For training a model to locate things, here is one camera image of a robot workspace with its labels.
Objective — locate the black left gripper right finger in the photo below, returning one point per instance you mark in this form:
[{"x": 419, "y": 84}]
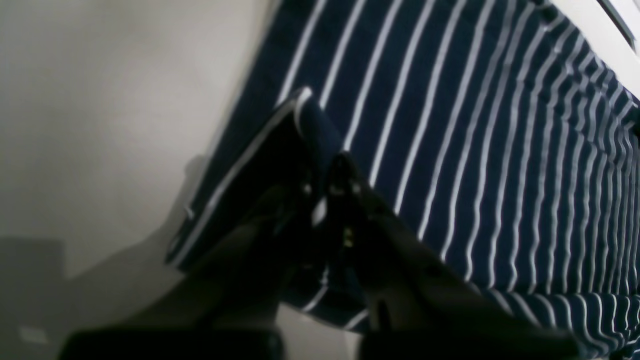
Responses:
[{"x": 419, "y": 309}]

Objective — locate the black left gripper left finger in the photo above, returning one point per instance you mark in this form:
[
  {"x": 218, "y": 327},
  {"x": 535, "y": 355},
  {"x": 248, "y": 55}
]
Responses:
[{"x": 225, "y": 307}]

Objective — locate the navy white striped t-shirt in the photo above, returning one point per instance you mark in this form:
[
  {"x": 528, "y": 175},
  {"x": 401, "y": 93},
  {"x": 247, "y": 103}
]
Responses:
[{"x": 490, "y": 127}]

